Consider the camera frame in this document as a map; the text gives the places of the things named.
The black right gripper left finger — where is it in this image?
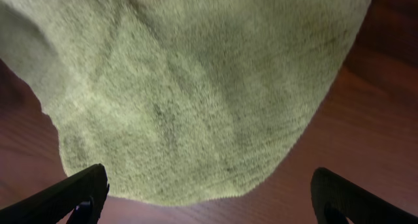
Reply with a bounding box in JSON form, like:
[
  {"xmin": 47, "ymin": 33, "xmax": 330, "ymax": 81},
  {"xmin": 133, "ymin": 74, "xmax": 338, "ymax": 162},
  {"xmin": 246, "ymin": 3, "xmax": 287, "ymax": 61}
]
[{"xmin": 1, "ymin": 164, "xmax": 109, "ymax": 224}]

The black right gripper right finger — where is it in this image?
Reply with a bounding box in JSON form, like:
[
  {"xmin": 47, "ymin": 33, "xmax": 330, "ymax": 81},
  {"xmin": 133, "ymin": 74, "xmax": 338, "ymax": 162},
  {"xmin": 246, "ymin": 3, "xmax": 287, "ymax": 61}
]
[{"xmin": 310, "ymin": 167, "xmax": 417, "ymax": 224}]

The green cloth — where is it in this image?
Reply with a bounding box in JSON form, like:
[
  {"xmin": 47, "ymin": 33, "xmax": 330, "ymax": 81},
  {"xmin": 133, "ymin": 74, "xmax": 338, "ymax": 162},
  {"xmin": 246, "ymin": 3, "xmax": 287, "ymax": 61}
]
[{"xmin": 1, "ymin": 0, "xmax": 372, "ymax": 206}]

